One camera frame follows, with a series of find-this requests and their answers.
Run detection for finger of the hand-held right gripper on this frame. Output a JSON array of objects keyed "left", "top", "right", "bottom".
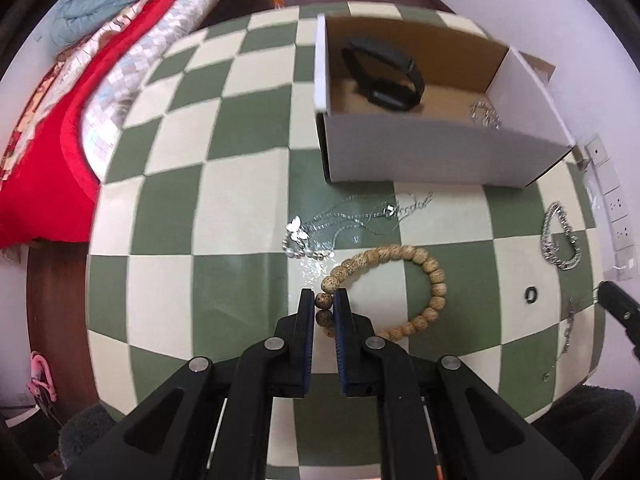
[{"left": 599, "top": 281, "right": 640, "bottom": 361}]

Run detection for pink slippers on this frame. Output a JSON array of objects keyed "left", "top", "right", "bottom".
[{"left": 27, "top": 351, "right": 57, "bottom": 403}]

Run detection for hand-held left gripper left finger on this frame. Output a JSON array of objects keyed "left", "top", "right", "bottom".
[{"left": 62, "top": 289, "right": 317, "bottom": 480}]

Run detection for black smart band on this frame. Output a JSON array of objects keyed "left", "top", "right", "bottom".
[{"left": 341, "top": 37, "right": 426, "bottom": 112}]

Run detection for small silver bracelet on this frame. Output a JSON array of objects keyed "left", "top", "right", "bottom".
[{"left": 469, "top": 101, "right": 502, "bottom": 130}]

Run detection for grey fluffy cushion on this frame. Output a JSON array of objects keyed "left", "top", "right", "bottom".
[{"left": 59, "top": 405, "right": 118, "bottom": 472}]

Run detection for fine silver chain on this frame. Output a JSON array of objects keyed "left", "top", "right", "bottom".
[{"left": 560, "top": 294, "right": 601, "bottom": 356}]

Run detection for green checkered tablecloth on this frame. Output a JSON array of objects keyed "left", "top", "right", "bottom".
[{"left": 85, "top": 1, "right": 608, "bottom": 480}]

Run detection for wooden bead bracelet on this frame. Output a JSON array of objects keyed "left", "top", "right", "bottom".
[{"left": 314, "top": 244, "right": 447, "bottom": 342}]

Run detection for mosaic patterned bed sheet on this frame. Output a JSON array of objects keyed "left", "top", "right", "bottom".
[{"left": 80, "top": 0, "right": 258, "bottom": 183}]

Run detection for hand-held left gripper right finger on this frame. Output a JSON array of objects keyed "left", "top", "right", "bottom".
[{"left": 334, "top": 287, "right": 583, "bottom": 480}]

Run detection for white cardboard box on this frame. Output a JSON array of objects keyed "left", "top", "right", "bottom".
[{"left": 314, "top": 14, "right": 576, "bottom": 190}]

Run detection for red blanket bed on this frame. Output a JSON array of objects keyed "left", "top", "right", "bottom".
[{"left": 0, "top": 0, "right": 236, "bottom": 250}]

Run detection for dark fluffy cushion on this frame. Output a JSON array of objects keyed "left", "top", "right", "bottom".
[{"left": 530, "top": 385, "right": 638, "bottom": 480}]

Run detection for thin silver chain necklace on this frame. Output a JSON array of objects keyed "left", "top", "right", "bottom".
[{"left": 305, "top": 191, "right": 436, "bottom": 248}]

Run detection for butterfly pendant pearl bracelet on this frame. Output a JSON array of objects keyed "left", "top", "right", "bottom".
[{"left": 281, "top": 215, "right": 337, "bottom": 261}]

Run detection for thick silver chain bracelet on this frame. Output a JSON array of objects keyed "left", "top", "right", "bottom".
[{"left": 541, "top": 201, "right": 582, "bottom": 272}]

